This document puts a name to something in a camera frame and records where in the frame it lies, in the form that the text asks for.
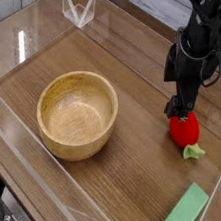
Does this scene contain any red felt strawberry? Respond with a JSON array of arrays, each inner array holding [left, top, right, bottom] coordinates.
[[169, 112, 205, 160]]

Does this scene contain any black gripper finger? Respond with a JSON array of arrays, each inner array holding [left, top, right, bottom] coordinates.
[[164, 95, 195, 122]]

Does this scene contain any green foam block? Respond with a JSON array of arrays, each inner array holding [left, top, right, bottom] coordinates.
[[164, 183, 209, 221]]

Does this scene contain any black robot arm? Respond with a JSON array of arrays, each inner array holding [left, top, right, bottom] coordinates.
[[164, 0, 221, 121]]

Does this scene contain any light wooden bowl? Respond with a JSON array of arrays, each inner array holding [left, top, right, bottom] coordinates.
[[36, 70, 119, 162]]

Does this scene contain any clear acrylic corner bracket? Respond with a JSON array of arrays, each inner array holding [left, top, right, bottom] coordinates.
[[62, 0, 96, 29]]

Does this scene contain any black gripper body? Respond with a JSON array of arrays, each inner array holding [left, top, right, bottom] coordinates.
[[164, 28, 221, 105]]

